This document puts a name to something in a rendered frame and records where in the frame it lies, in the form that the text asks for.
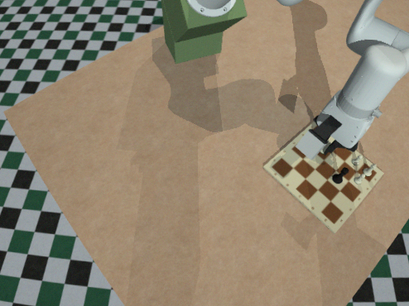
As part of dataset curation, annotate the chessboard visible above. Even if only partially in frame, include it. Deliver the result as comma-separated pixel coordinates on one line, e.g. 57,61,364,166
263,122,384,233

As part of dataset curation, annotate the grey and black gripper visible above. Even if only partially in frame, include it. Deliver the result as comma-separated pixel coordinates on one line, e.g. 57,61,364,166
313,89,375,155

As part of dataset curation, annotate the white pawn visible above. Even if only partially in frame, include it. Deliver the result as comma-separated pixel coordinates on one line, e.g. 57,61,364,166
352,155,363,165
354,174,365,184

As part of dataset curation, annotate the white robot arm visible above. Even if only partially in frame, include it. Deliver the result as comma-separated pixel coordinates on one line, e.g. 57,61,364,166
187,0,409,160

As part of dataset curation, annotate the white bishop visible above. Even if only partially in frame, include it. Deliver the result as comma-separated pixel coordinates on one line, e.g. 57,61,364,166
363,164,377,176

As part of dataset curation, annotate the black chess piece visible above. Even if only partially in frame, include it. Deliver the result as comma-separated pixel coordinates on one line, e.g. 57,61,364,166
332,167,349,184

